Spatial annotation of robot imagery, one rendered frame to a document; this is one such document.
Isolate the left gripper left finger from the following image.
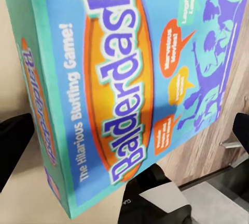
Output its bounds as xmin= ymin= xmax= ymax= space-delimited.
xmin=0 ymin=113 xmax=35 ymax=191

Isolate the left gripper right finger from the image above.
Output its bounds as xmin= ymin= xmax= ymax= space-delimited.
xmin=232 ymin=113 xmax=249 ymax=154

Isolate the board game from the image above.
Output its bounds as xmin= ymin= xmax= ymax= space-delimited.
xmin=5 ymin=0 xmax=247 ymax=220

